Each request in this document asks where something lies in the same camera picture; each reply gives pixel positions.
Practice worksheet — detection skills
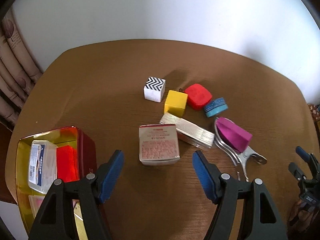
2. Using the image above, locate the clear case red insert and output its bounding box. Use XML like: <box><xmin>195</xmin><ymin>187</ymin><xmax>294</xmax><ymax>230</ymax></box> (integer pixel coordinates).
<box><xmin>56</xmin><ymin>145</ymin><xmax>80</xmax><ymax>183</ymax></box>

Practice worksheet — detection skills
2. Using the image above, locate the clear box white label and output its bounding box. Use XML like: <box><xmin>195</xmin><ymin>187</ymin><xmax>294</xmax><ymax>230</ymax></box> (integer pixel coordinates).
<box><xmin>27</xmin><ymin>140</ymin><xmax>57</xmax><ymax>194</ymax></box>

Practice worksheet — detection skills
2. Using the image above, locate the yellow wooden cube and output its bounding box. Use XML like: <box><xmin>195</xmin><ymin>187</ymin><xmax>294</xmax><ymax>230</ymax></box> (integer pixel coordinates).
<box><xmin>164</xmin><ymin>90</ymin><xmax>188</xmax><ymax>118</ymax></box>

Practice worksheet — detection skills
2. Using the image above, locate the person right hand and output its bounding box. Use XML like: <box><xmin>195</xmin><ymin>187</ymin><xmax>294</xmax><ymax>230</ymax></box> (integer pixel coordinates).
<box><xmin>287</xmin><ymin>199</ymin><xmax>319</xmax><ymax>233</ymax></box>

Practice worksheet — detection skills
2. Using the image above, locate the silver metal clip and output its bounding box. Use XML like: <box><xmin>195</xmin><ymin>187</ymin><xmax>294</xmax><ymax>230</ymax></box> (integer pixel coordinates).
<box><xmin>213</xmin><ymin>118</ymin><xmax>267</xmax><ymax>182</ymax></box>

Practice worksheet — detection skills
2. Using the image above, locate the silver rectangular case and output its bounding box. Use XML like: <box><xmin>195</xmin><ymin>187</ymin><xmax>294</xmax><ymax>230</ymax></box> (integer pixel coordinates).
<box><xmin>159</xmin><ymin>113</ymin><xmax>215</xmax><ymax>150</ymax></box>

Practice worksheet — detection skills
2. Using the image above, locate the red gold tin box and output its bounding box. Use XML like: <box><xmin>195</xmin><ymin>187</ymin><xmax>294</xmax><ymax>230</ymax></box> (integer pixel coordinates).
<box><xmin>15</xmin><ymin>126</ymin><xmax>97</xmax><ymax>232</ymax></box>

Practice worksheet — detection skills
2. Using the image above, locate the colourful clutter at edge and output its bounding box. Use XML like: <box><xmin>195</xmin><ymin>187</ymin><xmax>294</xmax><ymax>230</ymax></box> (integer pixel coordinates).
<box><xmin>308</xmin><ymin>104</ymin><xmax>320</xmax><ymax>126</ymax></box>

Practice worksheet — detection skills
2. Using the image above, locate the magenta wedge block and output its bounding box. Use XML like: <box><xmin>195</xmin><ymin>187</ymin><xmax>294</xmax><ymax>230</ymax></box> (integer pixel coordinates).
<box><xmin>215</xmin><ymin>117</ymin><xmax>253</xmax><ymax>152</ymax></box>

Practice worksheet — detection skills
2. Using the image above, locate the beige cardboard box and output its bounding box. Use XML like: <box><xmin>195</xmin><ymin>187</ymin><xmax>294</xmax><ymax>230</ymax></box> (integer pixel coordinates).
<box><xmin>139</xmin><ymin>124</ymin><xmax>180</xmax><ymax>166</ymax></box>

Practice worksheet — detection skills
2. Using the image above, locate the blue washi tape roll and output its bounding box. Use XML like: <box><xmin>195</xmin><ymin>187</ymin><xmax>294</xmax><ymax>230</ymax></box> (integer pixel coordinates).
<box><xmin>203</xmin><ymin>98</ymin><xmax>228</xmax><ymax>118</ymax></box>

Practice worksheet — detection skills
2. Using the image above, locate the red rounded cube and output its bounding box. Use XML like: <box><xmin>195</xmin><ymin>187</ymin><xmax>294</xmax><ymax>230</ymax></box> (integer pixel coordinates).
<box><xmin>184</xmin><ymin>83</ymin><xmax>213</xmax><ymax>111</ymax></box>

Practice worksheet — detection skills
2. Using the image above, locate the white zigzag pattern cube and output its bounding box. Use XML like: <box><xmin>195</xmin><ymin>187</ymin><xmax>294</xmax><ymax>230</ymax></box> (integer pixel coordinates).
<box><xmin>143</xmin><ymin>76</ymin><xmax>165</xmax><ymax>102</ymax></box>

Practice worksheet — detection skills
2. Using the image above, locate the beige patterned curtain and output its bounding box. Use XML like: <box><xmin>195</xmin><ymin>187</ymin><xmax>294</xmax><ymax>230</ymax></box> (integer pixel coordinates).
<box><xmin>1</xmin><ymin>9</ymin><xmax>42</xmax><ymax>126</ymax></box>

